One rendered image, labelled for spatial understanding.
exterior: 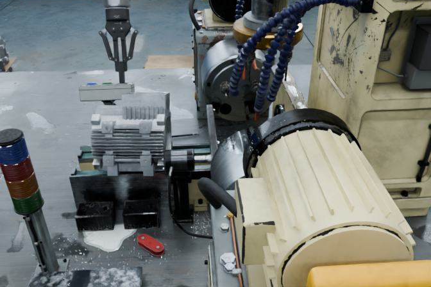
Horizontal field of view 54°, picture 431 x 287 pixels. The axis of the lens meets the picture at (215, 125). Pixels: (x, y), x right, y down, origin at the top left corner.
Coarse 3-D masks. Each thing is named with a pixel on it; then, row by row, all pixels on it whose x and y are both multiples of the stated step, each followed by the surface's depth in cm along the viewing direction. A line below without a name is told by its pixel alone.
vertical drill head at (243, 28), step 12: (252, 0) 103; (264, 0) 100; (276, 0) 100; (252, 12) 104; (264, 12) 102; (276, 12) 101; (240, 24) 107; (252, 24) 103; (300, 24) 107; (240, 36) 104; (300, 36) 104; (264, 48) 102; (252, 60) 107
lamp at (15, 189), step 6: (24, 180) 88; (30, 180) 89; (36, 180) 92; (12, 186) 88; (18, 186) 88; (24, 186) 89; (30, 186) 90; (36, 186) 92; (12, 192) 89; (18, 192) 89; (24, 192) 89; (30, 192) 90; (18, 198) 90
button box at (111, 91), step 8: (80, 88) 136; (88, 88) 136; (96, 88) 136; (104, 88) 136; (112, 88) 136; (120, 88) 136; (128, 88) 137; (80, 96) 136; (88, 96) 136; (96, 96) 136; (104, 96) 136; (112, 96) 137; (120, 96) 137
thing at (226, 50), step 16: (224, 48) 142; (208, 64) 141; (224, 64) 135; (208, 80) 138; (224, 80) 138; (240, 80) 138; (256, 80) 138; (272, 80) 139; (208, 96) 141; (224, 96) 141; (240, 96) 141; (224, 112) 143; (240, 112) 144
